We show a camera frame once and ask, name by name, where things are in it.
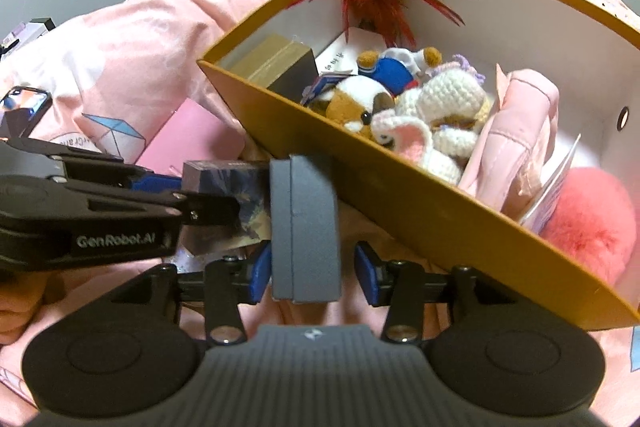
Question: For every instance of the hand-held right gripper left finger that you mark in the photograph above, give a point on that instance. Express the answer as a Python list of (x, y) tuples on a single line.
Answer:
[(261, 272)]

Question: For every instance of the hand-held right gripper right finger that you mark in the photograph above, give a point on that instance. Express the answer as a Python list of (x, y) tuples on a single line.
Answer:
[(367, 274)]

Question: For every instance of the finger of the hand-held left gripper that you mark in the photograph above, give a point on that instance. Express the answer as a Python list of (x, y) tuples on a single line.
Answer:
[(155, 183), (210, 209)]

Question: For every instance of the dark printed box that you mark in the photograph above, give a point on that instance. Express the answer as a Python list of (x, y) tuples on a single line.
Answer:
[(225, 174)]

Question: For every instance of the grey box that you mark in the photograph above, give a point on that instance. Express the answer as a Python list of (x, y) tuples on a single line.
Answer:
[(305, 227)]

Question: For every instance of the yellow cardboard box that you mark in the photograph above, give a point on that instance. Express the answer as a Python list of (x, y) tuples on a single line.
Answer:
[(425, 217)]

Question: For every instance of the small beige box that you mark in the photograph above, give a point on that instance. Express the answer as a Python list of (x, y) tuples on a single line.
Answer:
[(272, 57)]

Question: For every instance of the brown white plush toy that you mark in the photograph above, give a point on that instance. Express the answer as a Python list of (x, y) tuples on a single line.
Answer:
[(350, 102)]

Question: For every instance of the white crochet plush toy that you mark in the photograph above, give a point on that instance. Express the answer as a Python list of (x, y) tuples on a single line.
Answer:
[(450, 97)]

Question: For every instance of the blue white plush toy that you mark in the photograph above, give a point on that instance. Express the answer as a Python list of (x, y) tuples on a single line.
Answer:
[(392, 74)]

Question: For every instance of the pink fabric pouch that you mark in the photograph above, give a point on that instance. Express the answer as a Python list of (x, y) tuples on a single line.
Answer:
[(520, 122)]

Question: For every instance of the pink book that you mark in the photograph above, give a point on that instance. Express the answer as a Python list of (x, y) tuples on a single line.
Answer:
[(185, 132)]

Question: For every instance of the smartphone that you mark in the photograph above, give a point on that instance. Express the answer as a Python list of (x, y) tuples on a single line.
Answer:
[(25, 99)]

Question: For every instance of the pink printed blanket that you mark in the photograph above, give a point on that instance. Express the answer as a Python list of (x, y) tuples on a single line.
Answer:
[(150, 32)]

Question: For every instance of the white paper card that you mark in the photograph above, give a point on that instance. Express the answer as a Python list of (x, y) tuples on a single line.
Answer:
[(555, 182)]

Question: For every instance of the pink fluffy ball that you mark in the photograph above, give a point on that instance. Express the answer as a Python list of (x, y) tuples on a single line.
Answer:
[(585, 217)]

